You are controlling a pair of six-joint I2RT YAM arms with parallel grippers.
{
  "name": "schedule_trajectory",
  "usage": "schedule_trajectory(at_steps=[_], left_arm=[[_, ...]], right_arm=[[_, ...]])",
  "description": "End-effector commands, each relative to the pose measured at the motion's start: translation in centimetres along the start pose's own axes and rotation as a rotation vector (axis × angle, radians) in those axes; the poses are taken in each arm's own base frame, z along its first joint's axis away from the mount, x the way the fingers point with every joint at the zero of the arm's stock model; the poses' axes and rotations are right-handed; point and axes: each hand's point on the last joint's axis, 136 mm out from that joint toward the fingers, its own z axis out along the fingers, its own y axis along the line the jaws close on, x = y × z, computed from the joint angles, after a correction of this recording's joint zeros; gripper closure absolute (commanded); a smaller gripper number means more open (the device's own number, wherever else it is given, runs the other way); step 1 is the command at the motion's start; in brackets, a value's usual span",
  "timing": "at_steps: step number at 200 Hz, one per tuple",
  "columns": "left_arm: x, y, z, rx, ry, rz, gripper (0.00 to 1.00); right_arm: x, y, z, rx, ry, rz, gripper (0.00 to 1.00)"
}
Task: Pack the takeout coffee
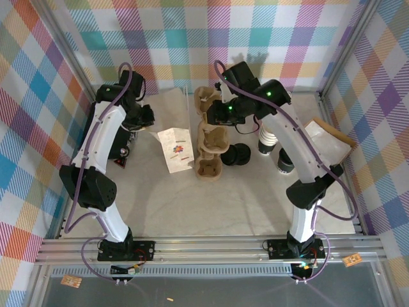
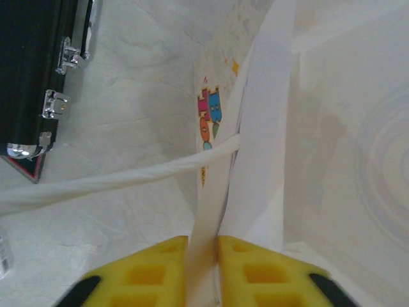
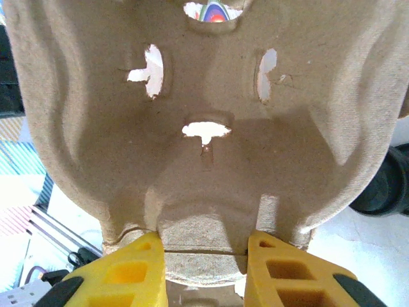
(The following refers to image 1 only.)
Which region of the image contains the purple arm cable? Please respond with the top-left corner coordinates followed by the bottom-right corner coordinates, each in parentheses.
top-left (213, 59), bottom-right (359, 284)
top-left (63, 62), bottom-right (135, 282)

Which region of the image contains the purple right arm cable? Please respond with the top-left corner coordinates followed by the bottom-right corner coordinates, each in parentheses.
top-left (213, 59), bottom-right (359, 284)

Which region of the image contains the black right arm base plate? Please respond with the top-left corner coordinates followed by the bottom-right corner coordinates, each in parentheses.
top-left (267, 238), bottom-right (327, 260)

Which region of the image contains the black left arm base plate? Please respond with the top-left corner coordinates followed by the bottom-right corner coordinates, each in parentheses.
top-left (96, 239), bottom-right (157, 264)

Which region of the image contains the aluminium left corner post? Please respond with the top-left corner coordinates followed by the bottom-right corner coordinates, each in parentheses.
top-left (36, 0), bottom-right (100, 100)

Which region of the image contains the aluminium corner post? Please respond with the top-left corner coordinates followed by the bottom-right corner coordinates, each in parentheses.
top-left (36, 0), bottom-right (100, 100)
top-left (318, 0), bottom-right (384, 100)

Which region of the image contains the stack of black lids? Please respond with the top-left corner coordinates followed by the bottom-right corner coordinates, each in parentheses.
top-left (221, 143), bottom-right (252, 167)

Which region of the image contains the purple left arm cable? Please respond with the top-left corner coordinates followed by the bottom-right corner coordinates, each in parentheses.
top-left (63, 62), bottom-right (135, 282)

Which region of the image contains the black paper coffee cup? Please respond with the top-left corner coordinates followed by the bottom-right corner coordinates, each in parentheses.
top-left (277, 147), bottom-right (297, 176)

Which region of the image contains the tray of white napkins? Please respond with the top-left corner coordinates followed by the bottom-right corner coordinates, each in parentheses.
top-left (305, 123), bottom-right (351, 167)

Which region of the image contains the aluminium front rail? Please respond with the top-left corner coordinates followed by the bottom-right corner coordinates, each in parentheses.
top-left (33, 235), bottom-right (389, 268)

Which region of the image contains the stack of paper cups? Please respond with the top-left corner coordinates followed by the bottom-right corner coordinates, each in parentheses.
top-left (258, 123), bottom-right (279, 156)

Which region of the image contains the aluminium left side rail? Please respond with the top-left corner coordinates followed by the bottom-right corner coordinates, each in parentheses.
top-left (54, 204), bottom-right (70, 240)

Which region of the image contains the orange paper tag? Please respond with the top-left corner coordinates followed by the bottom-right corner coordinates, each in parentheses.
top-left (61, 275), bottom-right (82, 288)
top-left (341, 255), bottom-right (362, 268)

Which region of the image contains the grey slotted cable duct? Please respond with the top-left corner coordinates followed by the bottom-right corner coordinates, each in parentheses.
top-left (50, 262), bottom-right (297, 278)

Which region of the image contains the white paper bag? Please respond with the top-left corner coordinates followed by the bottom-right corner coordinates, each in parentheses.
top-left (140, 84), bottom-right (196, 175)

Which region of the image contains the aluminium rail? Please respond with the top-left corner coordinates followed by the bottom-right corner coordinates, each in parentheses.
top-left (316, 91), bottom-right (368, 237)
top-left (54, 204), bottom-right (70, 240)
top-left (33, 235), bottom-right (389, 268)

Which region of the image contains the small green connector board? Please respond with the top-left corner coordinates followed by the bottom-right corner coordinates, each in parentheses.
top-left (110, 264), bottom-right (143, 276)
top-left (295, 260), bottom-right (318, 272)

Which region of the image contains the cardboard napkin tray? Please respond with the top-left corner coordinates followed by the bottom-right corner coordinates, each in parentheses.
top-left (303, 117), bottom-right (356, 167)

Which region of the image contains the aluminium right corner post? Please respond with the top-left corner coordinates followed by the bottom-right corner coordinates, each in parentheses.
top-left (318, 0), bottom-right (384, 100)

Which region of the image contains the black plastic cup lid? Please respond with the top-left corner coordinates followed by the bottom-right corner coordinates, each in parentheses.
top-left (277, 147), bottom-right (295, 162)

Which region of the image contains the black hard case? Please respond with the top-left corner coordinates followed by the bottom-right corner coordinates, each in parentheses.
top-left (86, 101), bottom-right (140, 169)

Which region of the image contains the aluminium right side rail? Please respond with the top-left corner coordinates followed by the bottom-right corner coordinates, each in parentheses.
top-left (316, 91), bottom-right (368, 237)

